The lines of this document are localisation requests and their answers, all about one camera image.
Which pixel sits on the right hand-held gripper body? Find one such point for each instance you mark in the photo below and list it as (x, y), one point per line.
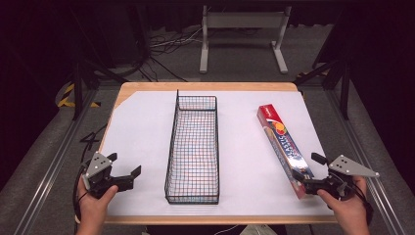
(345, 168)

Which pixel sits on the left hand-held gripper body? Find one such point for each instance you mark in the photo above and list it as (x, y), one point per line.
(98, 169)

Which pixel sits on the red plastic wrap box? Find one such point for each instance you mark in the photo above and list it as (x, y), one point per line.
(284, 143)

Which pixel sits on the person's left hand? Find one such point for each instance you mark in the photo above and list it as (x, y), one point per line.
(93, 209)

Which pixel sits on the person's right hand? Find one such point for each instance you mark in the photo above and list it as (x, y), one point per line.
(350, 209)

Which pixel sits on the white table mat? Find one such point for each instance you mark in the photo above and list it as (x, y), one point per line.
(143, 137)

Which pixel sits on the yellow black hazard tape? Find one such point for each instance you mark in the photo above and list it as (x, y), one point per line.
(67, 98)

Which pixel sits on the black metal stand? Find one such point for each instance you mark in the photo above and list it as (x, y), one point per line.
(78, 84)
(344, 84)

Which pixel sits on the white metal stand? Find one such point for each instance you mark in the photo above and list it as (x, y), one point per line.
(244, 20)

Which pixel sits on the aluminium floor rail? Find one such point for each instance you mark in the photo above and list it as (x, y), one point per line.
(52, 169)
(365, 147)

